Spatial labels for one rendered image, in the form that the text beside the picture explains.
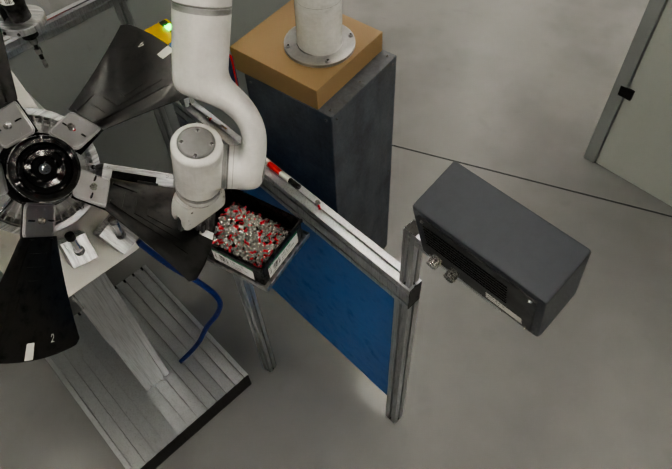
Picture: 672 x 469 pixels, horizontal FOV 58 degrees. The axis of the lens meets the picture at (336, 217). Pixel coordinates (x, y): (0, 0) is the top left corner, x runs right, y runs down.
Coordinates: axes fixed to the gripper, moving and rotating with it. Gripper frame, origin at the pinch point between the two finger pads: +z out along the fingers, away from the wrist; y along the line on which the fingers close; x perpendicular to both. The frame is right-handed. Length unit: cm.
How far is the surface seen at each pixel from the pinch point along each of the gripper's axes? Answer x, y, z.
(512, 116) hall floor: 10, -170, 101
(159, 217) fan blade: -5.2, 6.2, -2.3
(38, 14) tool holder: -29.8, 7.0, -37.9
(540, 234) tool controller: 48, -27, -40
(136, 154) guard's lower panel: -67, -21, 85
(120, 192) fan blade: -13.3, 9.2, -4.5
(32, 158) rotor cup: -21.3, 19.3, -17.6
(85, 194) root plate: -14.9, 15.2, -8.4
